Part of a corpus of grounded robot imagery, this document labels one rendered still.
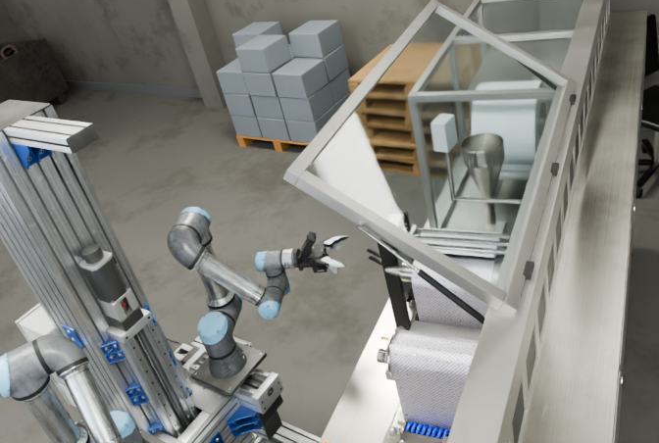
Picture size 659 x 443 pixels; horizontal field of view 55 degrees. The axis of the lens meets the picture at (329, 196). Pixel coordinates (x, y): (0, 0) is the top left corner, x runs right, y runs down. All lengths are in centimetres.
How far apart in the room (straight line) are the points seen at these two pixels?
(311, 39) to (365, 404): 391
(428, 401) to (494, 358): 65
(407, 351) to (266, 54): 406
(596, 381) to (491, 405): 38
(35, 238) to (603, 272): 164
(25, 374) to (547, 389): 144
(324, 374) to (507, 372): 243
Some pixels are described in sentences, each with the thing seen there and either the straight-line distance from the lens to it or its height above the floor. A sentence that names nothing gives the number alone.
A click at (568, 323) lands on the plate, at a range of 164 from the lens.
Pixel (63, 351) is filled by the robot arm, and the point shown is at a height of 142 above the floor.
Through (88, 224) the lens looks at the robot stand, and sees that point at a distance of 223.
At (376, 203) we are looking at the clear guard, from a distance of 136.
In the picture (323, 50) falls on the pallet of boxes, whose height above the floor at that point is 86.
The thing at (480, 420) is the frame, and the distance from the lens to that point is 118.
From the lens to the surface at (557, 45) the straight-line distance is 279.
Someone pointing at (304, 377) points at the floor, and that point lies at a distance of 363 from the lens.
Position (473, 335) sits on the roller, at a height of 123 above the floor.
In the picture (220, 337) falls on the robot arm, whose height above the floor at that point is 101.
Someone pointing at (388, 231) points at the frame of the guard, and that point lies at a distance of 130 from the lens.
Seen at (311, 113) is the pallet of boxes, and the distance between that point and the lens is 550.
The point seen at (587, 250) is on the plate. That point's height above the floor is 144.
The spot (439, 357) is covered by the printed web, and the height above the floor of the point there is 130.
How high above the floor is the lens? 259
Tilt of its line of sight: 31 degrees down
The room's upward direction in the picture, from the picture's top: 15 degrees counter-clockwise
